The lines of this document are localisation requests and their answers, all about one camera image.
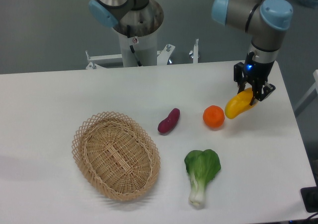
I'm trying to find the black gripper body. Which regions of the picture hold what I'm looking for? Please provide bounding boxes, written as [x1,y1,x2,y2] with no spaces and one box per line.
[242,52,274,86]

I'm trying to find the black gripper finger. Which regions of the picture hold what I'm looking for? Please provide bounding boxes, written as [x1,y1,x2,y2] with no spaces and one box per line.
[250,78,276,106]
[234,62,247,93]

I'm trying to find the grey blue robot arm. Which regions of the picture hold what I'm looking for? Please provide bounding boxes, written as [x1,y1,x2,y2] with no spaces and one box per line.
[88,0,293,105]

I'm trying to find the orange tangerine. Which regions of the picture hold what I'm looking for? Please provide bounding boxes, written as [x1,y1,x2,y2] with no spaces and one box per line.
[203,105,225,129]

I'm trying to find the white furniture leg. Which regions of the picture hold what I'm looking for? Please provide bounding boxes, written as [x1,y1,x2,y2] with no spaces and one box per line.
[294,70,318,117]

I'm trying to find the purple sweet potato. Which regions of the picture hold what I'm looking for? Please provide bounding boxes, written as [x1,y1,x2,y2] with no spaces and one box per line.
[158,108,180,134]

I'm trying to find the green bok choy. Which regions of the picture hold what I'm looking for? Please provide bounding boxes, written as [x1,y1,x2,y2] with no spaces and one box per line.
[184,149,221,208]

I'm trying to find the black device at table edge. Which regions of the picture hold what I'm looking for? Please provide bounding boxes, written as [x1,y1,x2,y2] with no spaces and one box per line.
[300,187,318,213]

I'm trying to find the woven wicker basket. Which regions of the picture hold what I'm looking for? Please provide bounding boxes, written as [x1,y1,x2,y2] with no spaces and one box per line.
[72,111,160,201]

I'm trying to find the white metal base frame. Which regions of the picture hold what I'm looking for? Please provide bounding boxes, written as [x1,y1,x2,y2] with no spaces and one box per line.
[85,38,200,70]

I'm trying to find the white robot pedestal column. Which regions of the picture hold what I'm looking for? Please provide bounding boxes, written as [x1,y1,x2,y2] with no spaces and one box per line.
[111,0,164,67]

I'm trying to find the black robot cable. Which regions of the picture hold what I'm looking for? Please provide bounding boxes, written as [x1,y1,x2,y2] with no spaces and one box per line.
[126,25,143,67]

